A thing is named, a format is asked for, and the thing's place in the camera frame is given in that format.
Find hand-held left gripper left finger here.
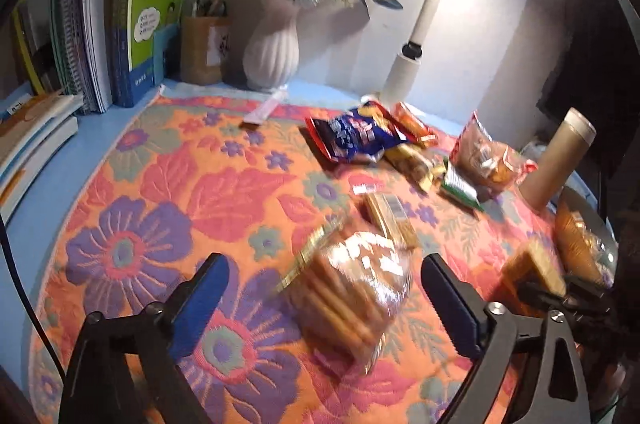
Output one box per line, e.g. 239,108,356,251
59,253,231,424

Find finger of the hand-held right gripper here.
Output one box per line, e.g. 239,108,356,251
519,278,615,321

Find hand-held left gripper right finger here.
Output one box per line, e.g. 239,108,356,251
421,254,598,424

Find orange label rice cracker packet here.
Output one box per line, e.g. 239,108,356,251
276,264,401,376

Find red clear snack packet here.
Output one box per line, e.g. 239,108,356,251
449,111,539,201

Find floral woven tablecloth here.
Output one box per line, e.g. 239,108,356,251
27,84,621,424

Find green snack packet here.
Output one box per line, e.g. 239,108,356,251
439,163,487,211

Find beige tumbler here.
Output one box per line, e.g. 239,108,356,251
519,106,597,213

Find yellow snack packet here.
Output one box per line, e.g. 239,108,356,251
384,143,447,193

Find blue chip bag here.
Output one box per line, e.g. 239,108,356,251
305,103,402,163

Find white paper sleeve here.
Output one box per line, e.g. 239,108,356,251
243,86,289,128

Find black monitor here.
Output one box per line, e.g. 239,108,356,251
536,0,640,210

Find stack of flat books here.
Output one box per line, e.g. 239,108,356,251
0,81,84,226

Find blue spine books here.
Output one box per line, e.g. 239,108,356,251
106,0,167,108

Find small blue card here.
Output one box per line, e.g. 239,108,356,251
152,23,182,86

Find wooden pen holder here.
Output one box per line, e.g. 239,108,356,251
180,15,232,86

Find white desk lamp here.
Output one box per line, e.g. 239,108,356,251
382,0,557,106

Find pens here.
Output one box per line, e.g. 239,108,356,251
192,0,229,18

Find spiral bound notebooks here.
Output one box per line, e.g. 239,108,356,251
49,0,97,113

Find yellow green upright books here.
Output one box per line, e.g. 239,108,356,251
12,0,57,96

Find white paper booklet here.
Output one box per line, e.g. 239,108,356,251
81,0,132,113

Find black cable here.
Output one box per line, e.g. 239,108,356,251
0,210,69,382

